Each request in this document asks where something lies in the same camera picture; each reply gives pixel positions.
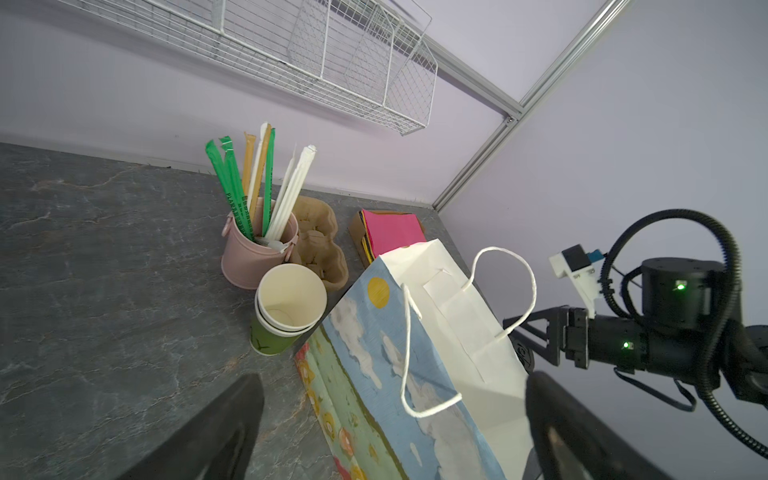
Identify pink napkin stack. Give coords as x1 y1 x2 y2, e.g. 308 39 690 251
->
360 210 426 261

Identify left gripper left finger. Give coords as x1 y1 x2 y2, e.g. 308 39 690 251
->
120 373 265 479

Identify white wrapped straws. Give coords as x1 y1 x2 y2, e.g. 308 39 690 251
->
242 122 317 244

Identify cardboard cup carrier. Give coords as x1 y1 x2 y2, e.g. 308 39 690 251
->
290 196 349 293

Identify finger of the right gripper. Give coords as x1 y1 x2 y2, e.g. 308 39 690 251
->
512 332 563 366
502 305 569 330

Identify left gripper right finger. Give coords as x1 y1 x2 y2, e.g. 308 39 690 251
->
525 372 669 480

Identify painted paper gift bag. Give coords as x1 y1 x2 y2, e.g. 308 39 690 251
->
294 240 533 479

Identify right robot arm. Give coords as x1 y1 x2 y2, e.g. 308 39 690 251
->
502 209 767 457

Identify wide white wire basket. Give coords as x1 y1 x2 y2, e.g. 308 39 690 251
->
68 0 438 135

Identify stack of green paper cups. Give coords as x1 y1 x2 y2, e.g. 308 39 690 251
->
250 263 328 356

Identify green stirrer sticks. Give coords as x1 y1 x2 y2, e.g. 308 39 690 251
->
205 122 275 245

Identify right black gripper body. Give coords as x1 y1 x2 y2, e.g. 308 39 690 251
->
548 244 649 370

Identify cardboard napkin box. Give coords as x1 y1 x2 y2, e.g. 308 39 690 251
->
348 210 406 267

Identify pink utensil holder cup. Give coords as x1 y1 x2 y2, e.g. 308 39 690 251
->
221 213 299 290

